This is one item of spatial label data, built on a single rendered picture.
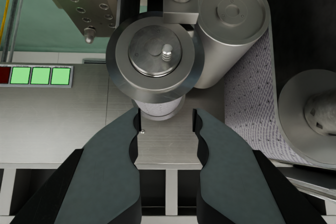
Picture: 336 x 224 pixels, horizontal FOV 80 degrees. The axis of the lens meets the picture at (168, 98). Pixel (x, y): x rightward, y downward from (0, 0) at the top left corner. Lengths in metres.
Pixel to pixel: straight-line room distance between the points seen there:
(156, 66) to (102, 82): 0.39
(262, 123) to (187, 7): 0.22
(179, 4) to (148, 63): 0.09
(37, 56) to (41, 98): 3.01
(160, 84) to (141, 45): 0.06
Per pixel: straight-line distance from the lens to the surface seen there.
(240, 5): 0.37
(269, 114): 0.34
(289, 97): 0.35
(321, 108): 0.33
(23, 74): 0.76
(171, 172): 0.62
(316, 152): 0.36
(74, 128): 0.66
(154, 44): 0.29
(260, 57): 0.38
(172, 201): 0.63
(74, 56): 3.46
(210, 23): 0.34
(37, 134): 0.70
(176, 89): 0.29
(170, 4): 0.31
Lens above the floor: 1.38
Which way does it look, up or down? 12 degrees down
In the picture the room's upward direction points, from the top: 179 degrees counter-clockwise
